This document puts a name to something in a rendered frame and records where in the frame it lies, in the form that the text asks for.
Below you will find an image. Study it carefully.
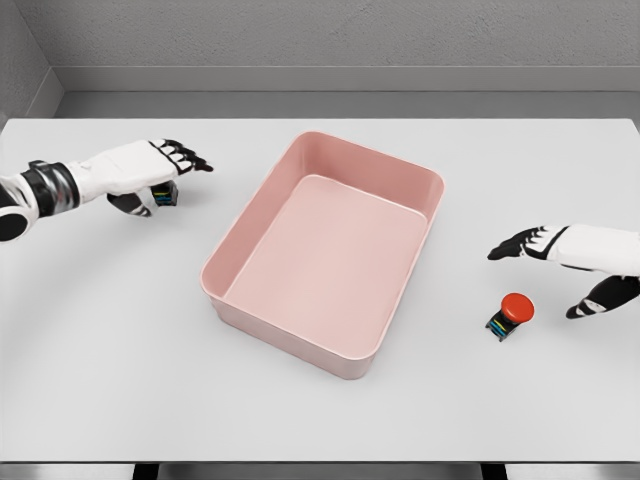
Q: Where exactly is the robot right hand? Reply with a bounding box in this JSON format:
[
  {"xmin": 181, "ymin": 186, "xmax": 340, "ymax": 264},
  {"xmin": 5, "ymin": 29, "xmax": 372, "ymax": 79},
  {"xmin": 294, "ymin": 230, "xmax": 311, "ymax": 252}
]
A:
[{"xmin": 487, "ymin": 223, "xmax": 640, "ymax": 320}]

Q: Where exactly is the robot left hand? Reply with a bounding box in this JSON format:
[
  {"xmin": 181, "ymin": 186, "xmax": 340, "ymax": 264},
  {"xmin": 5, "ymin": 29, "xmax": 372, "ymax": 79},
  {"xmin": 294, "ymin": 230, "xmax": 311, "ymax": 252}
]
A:
[{"xmin": 81, "ymin": 138, "xmax": 215, "ymax": 218}]

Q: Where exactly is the pink rectangular basket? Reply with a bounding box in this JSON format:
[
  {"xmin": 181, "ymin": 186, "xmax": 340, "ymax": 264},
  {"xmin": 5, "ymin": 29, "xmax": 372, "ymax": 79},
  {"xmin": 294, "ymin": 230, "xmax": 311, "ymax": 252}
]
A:
[{"xmin": 199, "ymin": 130, "xmax": 447, "ymax": 382}]

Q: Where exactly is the black industrial switch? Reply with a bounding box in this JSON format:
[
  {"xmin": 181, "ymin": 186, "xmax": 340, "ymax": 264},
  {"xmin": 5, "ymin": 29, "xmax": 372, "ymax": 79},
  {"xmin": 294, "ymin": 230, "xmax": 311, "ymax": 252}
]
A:
[{"xmin": 151, "ymin": 180, "xmax": 179, "ymax": 208}]

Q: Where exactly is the red-button industrial switch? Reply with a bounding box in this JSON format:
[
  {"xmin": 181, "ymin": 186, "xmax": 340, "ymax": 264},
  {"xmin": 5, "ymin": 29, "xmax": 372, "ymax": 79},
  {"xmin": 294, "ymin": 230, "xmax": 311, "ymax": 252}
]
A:
[{"xmin": 483, "ymin": 292, "xmax": 536, "ymax": 344}]

